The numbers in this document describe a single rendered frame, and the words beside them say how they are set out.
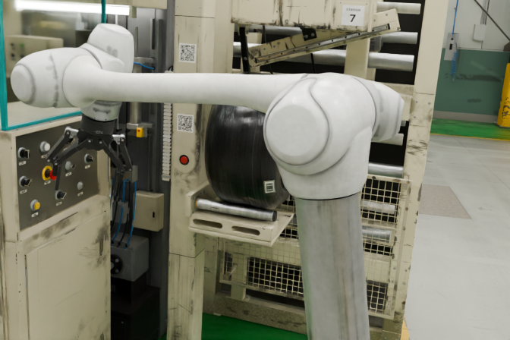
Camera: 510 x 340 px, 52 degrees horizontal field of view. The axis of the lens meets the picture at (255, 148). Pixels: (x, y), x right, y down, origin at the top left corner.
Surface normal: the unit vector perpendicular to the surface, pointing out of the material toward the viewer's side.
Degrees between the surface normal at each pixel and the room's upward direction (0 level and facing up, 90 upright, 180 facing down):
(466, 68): 90
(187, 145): 90
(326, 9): 90
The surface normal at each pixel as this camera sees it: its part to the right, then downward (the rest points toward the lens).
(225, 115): -0.24, -0.29
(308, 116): -0.49, 0.12
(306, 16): -0.31, 0.20
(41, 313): 0.95, 0.13
